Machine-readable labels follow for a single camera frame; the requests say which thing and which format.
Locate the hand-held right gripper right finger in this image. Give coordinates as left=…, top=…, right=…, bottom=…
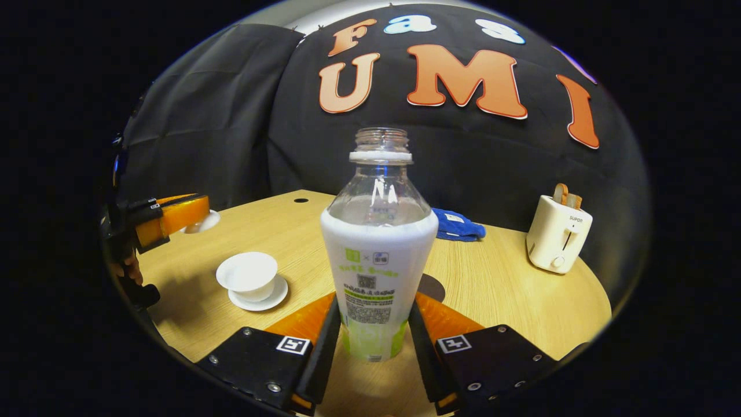
left=407, top=291, right=560, bottom=416

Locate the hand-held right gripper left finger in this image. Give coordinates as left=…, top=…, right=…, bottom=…
left=196, top=291, right=343, bottom=416

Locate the dark round coaster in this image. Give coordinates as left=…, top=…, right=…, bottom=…
left=416, top=273, right=446, bottom=303

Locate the white teacup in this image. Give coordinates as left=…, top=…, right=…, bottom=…
left=216, top=251, right=279, bottom=303

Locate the clear water bottle white label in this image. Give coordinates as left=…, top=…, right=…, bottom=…
left=320, top=127, right=439, bottom=363

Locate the white saucer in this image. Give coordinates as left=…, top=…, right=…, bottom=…
left=228, top=274, right=289, bottom=312

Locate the blue cloth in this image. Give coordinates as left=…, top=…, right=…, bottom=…
left=431, top=207, right=487, bottom=243

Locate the white toaster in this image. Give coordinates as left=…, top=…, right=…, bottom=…
left=525, top=195, right=594, bottom=275

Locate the black backdrop cloth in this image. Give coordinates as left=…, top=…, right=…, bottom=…
left=119, top=3, right=649, bottom=308

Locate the brown bread slice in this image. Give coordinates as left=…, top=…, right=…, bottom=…
left=553, top=183, right=584, bottom=210

